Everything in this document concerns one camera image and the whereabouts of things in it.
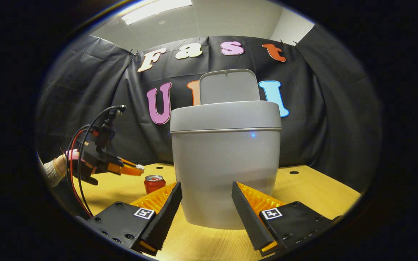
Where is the black cable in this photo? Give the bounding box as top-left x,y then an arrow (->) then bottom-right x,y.
77,105 -> 126,218

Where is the wooden desktop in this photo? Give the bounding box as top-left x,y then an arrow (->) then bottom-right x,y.
55,163 -> 362,261

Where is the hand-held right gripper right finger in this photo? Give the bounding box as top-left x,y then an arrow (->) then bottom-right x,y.
231,181 -> 343,257

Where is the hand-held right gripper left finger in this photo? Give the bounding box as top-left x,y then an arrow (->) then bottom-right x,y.
86,181 -> 183,256

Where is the red pop can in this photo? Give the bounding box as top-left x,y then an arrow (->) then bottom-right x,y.
144,175 -> 166,194

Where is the black backdrop cloth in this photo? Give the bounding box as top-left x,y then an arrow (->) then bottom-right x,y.
37,24 -> 382,192

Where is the red cable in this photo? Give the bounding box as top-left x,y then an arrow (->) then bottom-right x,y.
65,129 -> 94,219

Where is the grey garbage bin lid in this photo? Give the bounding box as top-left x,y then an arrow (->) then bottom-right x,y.
199,69 -> 261,105

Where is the grey desktop garbage bin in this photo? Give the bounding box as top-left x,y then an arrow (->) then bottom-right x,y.
170,69 -> 283,230

